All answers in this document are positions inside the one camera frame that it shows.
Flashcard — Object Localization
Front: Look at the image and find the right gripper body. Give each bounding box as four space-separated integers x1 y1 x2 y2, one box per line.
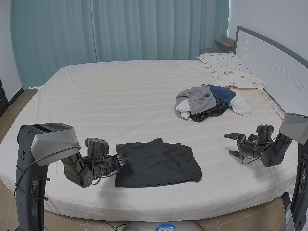
237 134 257 159

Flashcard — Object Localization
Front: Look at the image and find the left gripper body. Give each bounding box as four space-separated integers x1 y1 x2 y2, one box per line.
106 153 129 176

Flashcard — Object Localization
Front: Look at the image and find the black T-shirt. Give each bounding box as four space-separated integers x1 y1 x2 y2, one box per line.
115 138 202 188

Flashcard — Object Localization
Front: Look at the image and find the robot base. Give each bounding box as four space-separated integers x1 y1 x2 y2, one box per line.
120 220 205 231

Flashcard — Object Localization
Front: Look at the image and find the pile of clothes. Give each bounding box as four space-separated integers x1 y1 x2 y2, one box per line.
174 84 251 123

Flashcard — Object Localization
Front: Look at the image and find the bed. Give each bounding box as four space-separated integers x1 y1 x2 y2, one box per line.
0 26 308 223

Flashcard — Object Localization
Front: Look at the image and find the white printed pillow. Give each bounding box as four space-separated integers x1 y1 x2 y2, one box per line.
197 51 266 89

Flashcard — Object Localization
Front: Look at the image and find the grey bedside table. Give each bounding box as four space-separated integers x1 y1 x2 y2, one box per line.
200 35 235 55

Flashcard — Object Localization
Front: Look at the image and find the blue-green curtain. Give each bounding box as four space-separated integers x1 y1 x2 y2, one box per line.
10 0 96 90
91 0 230 62

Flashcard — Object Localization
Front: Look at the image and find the black cable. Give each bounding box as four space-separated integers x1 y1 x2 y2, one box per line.
91 166 121 186
241 157 262 165
22 146 82 174

